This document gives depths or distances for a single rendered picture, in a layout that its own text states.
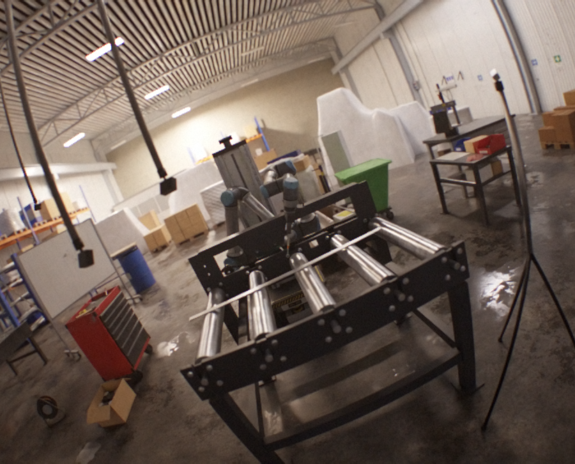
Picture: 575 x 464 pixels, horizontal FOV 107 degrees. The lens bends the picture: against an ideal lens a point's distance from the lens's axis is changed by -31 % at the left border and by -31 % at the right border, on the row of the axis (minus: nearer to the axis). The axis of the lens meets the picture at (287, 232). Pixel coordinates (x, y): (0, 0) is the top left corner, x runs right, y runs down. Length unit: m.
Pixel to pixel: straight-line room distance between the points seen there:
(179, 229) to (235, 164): 7.43
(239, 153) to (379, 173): 2.23
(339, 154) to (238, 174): 2.97
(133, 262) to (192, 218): 3.60
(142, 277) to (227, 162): 4.71
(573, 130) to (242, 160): 5.72
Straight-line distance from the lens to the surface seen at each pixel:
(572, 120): 6.55
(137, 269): 7.13
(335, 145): 5.56
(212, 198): 10.09
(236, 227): 2.54
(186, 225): 10.15
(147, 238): 11.86
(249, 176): 2.91
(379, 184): 4.50
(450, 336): 1.83
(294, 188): 1.83
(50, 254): 5.94
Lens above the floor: 1.57
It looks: 15 degrees down
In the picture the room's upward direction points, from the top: 23 degrees counter-clockwise
